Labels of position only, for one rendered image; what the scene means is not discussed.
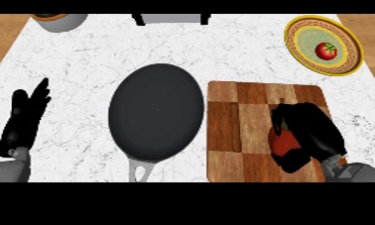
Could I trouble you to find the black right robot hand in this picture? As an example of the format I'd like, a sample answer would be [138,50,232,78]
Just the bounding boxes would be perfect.
[271,102,349,174]

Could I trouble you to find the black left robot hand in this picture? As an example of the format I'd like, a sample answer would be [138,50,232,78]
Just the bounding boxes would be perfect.
[0,77,54,159]

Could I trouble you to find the red bell pepper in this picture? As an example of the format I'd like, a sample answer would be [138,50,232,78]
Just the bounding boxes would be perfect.
[269,122,303,158]

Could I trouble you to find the wooden checkered cutting board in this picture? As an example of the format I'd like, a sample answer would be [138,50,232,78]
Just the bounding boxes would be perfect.
[207,80,349,183]

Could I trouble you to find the dark grey frying pan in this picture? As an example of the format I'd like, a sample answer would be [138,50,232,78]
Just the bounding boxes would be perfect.
[107,62,206,183]

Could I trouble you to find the red tomato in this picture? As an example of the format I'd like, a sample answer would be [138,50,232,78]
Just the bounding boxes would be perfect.
[313,42,340,61]

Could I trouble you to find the yellow patterned plate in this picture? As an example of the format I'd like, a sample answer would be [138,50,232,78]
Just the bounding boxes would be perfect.
[282,14,365,77]

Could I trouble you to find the grey bowl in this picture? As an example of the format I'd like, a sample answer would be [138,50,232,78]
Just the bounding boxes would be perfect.
[31,13,90,34]

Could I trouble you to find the grey appliance with black legs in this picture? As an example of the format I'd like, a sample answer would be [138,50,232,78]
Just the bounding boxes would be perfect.
[130,13,213,27]

